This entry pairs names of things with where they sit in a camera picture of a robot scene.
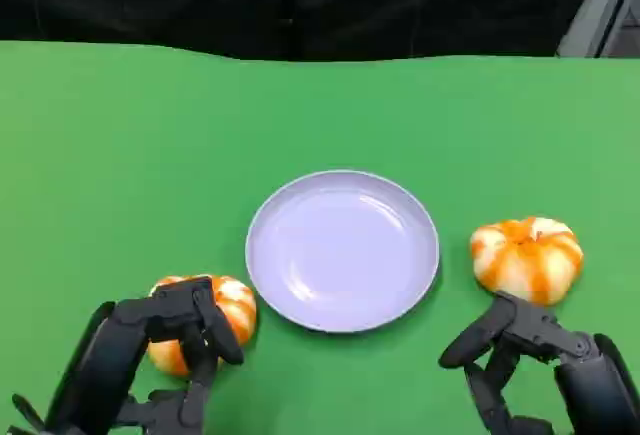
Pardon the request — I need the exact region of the green table cloth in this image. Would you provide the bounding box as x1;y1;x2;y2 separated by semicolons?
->
0;39;640;435

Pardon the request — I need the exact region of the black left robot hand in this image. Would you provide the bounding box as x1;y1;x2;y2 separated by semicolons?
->
43;275;246;435

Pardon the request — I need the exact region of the grey metal frame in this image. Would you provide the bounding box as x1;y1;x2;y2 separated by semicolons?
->
556;0;640;59

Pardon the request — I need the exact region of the black backdrop curtain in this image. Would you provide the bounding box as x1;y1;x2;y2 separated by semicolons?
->
0;0;607;62

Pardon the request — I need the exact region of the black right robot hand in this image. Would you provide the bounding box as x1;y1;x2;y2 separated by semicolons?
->
438;290;640;435

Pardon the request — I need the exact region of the lilac plate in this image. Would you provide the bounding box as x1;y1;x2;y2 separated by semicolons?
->
244;169;442;334

